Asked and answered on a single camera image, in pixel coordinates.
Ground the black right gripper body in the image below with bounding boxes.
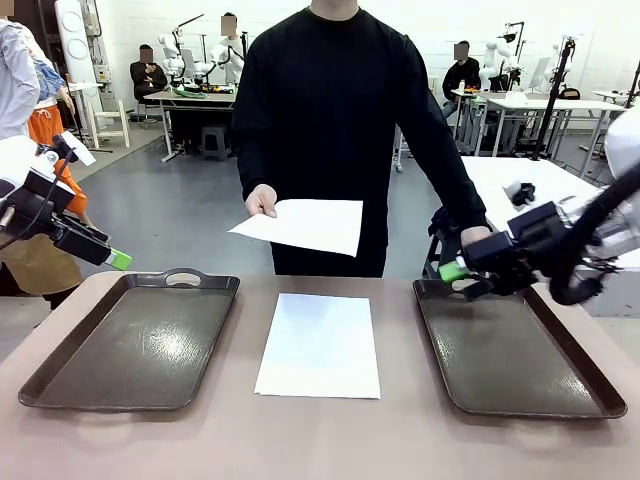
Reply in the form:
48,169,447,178
507,202,576,281

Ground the large white table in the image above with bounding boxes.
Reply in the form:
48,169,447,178
459,154,640,317

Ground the black jacket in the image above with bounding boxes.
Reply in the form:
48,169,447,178
428,205,464,236

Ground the brown apron cloth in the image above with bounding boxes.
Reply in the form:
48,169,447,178
0,232,84,297

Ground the person in black sweater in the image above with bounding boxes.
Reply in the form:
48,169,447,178
232,0,471,279

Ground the person's left hand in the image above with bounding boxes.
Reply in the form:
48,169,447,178
459,225,494,250

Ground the black stool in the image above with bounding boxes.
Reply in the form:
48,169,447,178
423,232,464,279

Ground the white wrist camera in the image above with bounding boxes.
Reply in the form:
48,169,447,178
52,130,97,167
502,182,537,207

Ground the figure in grey shirt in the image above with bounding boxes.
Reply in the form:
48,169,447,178
0,2,41,142

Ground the white computer monitor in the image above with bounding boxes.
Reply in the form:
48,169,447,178
528,56,552,94

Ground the brown top lab table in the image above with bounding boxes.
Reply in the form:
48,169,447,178
144,89,237,164

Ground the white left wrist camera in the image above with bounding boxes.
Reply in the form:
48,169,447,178
52,130,97,167

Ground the white A4 paper sheet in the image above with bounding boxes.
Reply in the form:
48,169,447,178
227,198,365,259

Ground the black overhead camera arm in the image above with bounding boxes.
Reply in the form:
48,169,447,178
502,20,526,46

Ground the black tripod pole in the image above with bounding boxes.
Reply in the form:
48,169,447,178
530,37,576,162

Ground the dark brown plastic tray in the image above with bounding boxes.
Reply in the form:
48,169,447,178
412,277,629,420
17,268,241,414

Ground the figure in orange shorts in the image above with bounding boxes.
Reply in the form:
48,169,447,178
24,27,91,216

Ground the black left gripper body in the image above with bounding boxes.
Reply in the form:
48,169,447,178
7,183,70,240

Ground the person's right forearm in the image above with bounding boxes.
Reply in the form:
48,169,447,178
237,124,281,201

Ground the white lab desk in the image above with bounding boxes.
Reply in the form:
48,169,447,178
487,97,626,159

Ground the man in black jacket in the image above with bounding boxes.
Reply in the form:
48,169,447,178
129,44,169,104

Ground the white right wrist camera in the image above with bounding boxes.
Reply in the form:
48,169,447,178
502,182,537,207

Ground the person in black hoodie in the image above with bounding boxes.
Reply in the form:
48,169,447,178
442,41,482,121

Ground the person in white shirt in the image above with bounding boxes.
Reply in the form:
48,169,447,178
212,12,246,86

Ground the grey plastic stool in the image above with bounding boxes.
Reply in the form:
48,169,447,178
201,124,234,162

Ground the white standing air conditioner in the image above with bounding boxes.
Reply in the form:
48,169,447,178
53,0,101,86

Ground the person's right hand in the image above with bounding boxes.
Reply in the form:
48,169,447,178
244,183,279,220

